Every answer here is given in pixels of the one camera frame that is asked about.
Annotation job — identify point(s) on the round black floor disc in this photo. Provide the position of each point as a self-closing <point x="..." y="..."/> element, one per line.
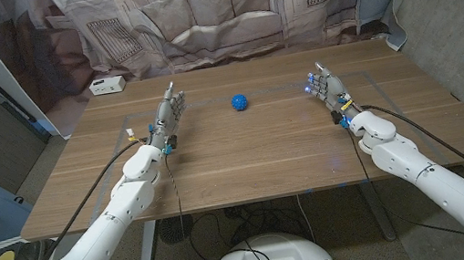
<point x="175" y="230"/>

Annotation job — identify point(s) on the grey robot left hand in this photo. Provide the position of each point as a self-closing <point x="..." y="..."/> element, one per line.
<point x="166" y="121"/>

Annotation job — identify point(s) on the printed sofa backdrop curtain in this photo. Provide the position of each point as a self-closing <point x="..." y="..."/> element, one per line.
<point x="214" y="12"/>

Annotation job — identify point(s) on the white table leg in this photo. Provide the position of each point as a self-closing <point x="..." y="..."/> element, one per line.
<point x="148" y="248"/>

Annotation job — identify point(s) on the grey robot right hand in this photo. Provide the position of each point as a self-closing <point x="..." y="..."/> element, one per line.
<point x="335" y="94"/>

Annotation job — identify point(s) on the white power strip box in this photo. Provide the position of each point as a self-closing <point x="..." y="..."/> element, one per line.
<point x="107" y="85"/>

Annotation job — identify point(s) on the grey tape outline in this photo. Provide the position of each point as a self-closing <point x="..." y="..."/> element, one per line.
<point x="290" y="86"/>

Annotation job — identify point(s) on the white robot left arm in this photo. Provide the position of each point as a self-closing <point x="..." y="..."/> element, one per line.
<point x="104" y="227"/>

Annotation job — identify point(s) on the grey table leg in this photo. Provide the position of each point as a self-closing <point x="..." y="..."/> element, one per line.
<point x="378" y="214"/>

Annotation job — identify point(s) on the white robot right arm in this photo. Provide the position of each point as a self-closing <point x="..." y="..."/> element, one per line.
<point x="433" y="183"/>

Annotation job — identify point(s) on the blue spiky stress ball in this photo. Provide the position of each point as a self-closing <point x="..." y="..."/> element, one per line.
<point x="239" y="102"/>

